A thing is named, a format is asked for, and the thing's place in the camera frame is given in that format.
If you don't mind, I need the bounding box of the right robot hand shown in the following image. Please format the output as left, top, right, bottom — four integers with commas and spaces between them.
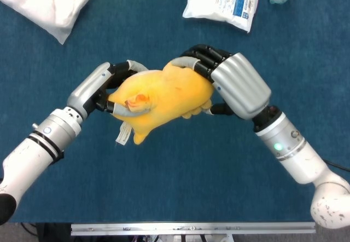
171, 44, 272, 121

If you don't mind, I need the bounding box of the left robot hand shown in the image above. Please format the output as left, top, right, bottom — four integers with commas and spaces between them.
66, 59, 151, 119

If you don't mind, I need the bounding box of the yellow plush duck toy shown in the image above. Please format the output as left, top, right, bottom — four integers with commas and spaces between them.
107, 59, 215, 146

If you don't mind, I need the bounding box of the white blue wet wipes pack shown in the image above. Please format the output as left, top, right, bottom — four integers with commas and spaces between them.
182, 0, 259, 33

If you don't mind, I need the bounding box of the white soft plastic package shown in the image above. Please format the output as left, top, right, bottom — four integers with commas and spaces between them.
0, 0, 98, 45

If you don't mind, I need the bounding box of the blue felt table cloth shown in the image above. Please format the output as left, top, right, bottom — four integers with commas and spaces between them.
0, 0, 350, 223

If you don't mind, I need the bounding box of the black cable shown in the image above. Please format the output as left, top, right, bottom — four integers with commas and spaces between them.
324, 158, 350, 172

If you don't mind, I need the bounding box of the aluminium profile rail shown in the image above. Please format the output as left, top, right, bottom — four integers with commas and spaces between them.
71, 221, 316, 237

